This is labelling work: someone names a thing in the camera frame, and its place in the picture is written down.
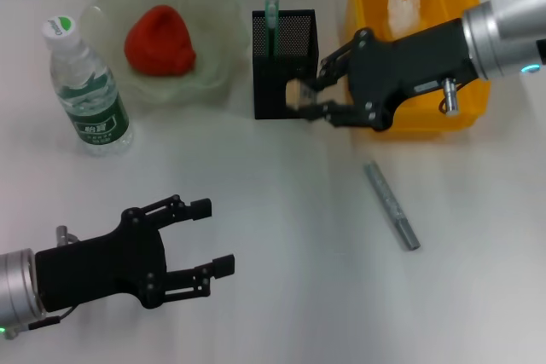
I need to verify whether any green utility knife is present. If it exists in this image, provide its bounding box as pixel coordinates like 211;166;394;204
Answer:
264;0;281;59

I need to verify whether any black mesh pen holder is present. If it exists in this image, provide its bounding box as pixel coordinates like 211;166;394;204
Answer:
251;9;321;121

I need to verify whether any yellow plastic bin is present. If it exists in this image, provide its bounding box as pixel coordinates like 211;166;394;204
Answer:
347;0;492;136

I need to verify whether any beige eraser with barcode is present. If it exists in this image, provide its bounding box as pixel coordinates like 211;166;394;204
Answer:
284;78;320;112

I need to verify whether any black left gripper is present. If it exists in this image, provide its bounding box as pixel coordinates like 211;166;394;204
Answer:
33;194;237;312

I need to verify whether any white paper ball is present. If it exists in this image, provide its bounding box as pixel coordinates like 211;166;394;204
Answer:
385;0;423;38

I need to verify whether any pale green glass fruit plate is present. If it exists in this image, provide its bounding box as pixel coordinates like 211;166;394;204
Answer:
78;0;253;110

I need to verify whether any grey metal pen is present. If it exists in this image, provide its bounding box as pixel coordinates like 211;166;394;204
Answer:
362;160;422;252

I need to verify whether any clear water bottle green label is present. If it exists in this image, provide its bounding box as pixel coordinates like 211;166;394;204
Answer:
41;14;134;158

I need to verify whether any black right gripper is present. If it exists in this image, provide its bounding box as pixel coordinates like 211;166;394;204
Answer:
298;17;479;133

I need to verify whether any red-orange fruit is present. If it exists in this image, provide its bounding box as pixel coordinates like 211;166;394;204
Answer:
124;4;198;78

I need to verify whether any left gripper connector cable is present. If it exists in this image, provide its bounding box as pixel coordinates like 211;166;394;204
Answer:
26;224;81;332

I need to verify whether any right gripper connector cable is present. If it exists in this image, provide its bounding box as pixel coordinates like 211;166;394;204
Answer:
438;77;462;118

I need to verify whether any gripper connector cable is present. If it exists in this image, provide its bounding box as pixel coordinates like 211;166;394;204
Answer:
438;77;462;118
26;224;81;332

